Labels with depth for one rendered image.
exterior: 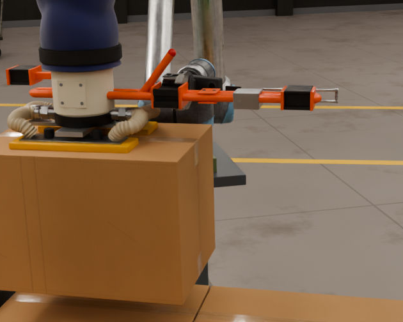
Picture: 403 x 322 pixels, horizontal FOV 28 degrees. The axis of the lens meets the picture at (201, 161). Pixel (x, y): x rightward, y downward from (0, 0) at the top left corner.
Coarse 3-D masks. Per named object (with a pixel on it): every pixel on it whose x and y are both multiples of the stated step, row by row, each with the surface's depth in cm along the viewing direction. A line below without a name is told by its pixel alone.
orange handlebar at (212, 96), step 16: (32, 96) 225; (48, 96) 224; (112, 96) 219; (128, 96) 218; (144, 96) 217; (192, 96) 214; (208, 96) 213; (224, 96) 212; (272, 96) 209; (320, 96) 209
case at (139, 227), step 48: (0, 144) 223; (144, 144) 218; (192, 144) 217; (0, 192) 216; (48, 192) 213; (96, 192) 210; (144, 192) 206; (192, 192) 218; (0, 240) 221; (48, 240) 217; (96, 240) 214; (144, 240) 210; (192, 240) 220; (0, 288) 225; (48, 288) 221; (96, 288) 218; (144, 288) 214; (192, 288) 222
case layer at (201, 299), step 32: (224, 288) 252; (0, 320) 235; (32, 320) 234; (64, 320) 234; (96, 320) 233; (128, 320) 233; (160, 320) 233; (192, 320) 232; (224, 320) 232; (256, 320) 231; (288, 320) 231; (320, 320) 230; (352, 320) 230; (384, 320) 229
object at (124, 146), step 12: (48, 132) 218; (96, 132) 215; (12, 144) 217; (24, 144) 216; (36, 144) 216; (48, 144) 215; (60, 144) 214; (72, 144) 214; (84, 144) 213; (96, 144) 213; (108, 144) 212; (120, 144) 212; (132, 144) 214
